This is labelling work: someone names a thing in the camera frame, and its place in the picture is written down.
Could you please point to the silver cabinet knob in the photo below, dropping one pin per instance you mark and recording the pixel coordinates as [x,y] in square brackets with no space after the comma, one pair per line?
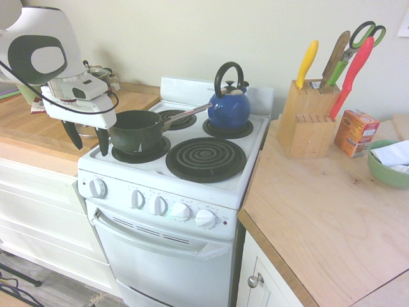
[255,280]

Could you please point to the dark green saucepan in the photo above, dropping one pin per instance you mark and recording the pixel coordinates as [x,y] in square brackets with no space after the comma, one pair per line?
[134,131]

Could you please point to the green ceramic bowl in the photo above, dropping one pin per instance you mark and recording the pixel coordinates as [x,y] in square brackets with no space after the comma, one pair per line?
[383,176]

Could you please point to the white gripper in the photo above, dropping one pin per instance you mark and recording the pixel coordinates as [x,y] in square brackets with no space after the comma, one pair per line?
[83,112]

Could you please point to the glass pot lid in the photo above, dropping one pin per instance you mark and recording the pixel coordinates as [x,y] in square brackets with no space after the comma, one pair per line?
[85,131]

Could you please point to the white crumpled paper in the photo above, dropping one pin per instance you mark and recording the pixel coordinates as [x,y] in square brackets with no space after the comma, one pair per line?
[393,153]

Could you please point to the green black scissors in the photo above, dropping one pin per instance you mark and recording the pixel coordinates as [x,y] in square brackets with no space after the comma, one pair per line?
[354,40]

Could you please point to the light wooden board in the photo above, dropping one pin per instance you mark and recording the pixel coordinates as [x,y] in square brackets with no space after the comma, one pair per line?
[402,126]

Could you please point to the wooden knife block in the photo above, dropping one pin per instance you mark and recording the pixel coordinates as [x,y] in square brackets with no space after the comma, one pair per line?
[303,121]

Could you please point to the large black coil burner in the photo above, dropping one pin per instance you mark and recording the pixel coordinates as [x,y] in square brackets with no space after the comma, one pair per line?
[206,160]

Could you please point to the black camera stand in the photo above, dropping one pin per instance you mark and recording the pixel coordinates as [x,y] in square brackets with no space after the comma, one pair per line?
[19,275]

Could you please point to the green cutting mat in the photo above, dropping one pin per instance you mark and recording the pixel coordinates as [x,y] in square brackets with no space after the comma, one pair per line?
[9,94]

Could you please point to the orange cardboard box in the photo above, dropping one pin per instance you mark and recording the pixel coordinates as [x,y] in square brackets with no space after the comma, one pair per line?
[356,132]

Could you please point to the black pot with glass lid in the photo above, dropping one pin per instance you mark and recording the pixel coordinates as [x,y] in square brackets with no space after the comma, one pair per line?
[99,73]

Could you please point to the small black coil burner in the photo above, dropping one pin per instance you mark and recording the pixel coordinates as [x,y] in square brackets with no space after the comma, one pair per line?
[246,129]
[163,145]
[182,120]

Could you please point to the white stove knob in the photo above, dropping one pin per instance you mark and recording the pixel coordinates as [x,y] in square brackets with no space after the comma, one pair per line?
[138,199]
[181,211]
[97,188]
[205,219]
[158,205]

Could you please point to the red white packet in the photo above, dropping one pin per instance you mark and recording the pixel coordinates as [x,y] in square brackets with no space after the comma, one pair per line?
[36,109]

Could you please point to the red knife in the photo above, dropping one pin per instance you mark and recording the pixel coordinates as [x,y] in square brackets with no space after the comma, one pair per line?
[356,68]

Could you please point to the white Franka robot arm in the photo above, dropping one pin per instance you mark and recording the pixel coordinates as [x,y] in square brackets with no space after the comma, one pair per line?
[48,35]

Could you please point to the white drawer cabinet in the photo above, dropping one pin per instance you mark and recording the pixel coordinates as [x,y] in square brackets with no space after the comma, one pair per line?
[38,217]

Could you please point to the green ribbed utensil holder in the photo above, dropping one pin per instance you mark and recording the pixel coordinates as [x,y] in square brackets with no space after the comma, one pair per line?
[28,95]

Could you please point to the white door cabinet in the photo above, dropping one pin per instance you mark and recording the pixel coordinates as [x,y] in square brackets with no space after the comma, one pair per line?
[265,288]

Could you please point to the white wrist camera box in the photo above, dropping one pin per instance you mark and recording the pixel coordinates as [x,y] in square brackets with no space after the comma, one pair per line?
[91,89]

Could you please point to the white electric stove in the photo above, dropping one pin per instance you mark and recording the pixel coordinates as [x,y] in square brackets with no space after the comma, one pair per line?
[166,243]

